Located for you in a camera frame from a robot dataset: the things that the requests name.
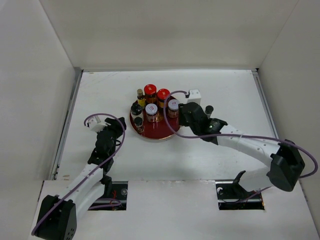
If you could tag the red lid chili sauce jar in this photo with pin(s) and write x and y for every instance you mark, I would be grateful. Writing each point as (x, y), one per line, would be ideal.
(150, 91)

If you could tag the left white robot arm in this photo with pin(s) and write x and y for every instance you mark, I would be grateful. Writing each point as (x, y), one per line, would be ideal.
(59, 214)

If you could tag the small yellow label oil bottle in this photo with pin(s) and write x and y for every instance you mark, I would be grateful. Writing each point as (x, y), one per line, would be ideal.
(141, 98)

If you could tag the black cap spice bottle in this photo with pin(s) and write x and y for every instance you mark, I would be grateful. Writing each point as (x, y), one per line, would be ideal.
(208, 110)

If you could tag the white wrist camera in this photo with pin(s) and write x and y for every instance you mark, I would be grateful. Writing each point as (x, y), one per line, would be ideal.
(194, 96)
(94, 125)

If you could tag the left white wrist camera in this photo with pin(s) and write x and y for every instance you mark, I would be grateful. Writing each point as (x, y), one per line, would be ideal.
(94, 125)

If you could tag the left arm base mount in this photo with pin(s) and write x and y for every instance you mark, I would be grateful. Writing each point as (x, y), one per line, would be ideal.
(113, 199)

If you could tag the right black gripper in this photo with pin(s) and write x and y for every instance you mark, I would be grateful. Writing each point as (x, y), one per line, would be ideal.
(183, 121)

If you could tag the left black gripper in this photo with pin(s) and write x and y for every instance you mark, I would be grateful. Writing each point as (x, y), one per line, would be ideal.
(114, 125)

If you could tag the round red tray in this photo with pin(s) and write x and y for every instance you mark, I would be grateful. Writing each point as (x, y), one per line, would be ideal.
(158, 130)

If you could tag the white lid sauce jar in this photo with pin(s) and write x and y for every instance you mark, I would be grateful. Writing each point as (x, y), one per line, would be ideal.
(151, 111)

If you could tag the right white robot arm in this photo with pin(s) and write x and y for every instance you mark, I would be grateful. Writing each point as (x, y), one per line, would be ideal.
(283, 162)

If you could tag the clear bottle black pump cap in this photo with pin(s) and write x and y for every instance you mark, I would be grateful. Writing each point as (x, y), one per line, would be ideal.
(136, 111)

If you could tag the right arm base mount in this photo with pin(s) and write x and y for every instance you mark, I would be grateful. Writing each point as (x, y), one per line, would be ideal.
(231, 196)

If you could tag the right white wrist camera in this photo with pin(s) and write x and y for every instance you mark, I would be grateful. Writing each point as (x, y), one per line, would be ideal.
(194, 96)

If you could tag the small black cap spice jar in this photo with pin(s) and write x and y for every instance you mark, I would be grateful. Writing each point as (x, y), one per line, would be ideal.
(138, 122)

